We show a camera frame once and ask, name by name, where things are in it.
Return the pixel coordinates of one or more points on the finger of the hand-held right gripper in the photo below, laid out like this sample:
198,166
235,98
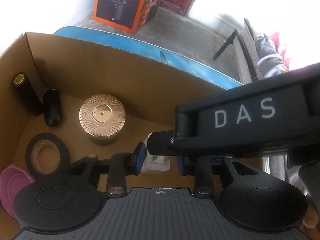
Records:
160,142

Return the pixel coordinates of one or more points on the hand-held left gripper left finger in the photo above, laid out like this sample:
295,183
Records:
140,157

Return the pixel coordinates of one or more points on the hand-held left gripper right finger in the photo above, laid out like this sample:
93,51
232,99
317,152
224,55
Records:
180,166

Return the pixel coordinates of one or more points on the white charger plug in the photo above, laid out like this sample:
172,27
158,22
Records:
157,166

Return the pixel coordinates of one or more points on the dark jar with gold lid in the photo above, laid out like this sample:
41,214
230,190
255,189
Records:
102,112

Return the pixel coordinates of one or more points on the brown cardboard box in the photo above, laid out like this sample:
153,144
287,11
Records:
100,62

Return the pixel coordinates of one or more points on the black tape roll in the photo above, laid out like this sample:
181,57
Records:
30,153

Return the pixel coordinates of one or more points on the black cylindrical tube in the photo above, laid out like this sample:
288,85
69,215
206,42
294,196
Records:
26,95

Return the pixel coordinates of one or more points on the pink plastic cup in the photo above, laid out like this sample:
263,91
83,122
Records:
12,187

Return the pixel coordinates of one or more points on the grey printed bedsheet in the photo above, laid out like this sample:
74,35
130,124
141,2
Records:
267,55

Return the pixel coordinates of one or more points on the pink blanket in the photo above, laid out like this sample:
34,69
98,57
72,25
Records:
285,55

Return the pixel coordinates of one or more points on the orange printed appliance box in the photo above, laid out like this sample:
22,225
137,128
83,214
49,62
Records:
117,5

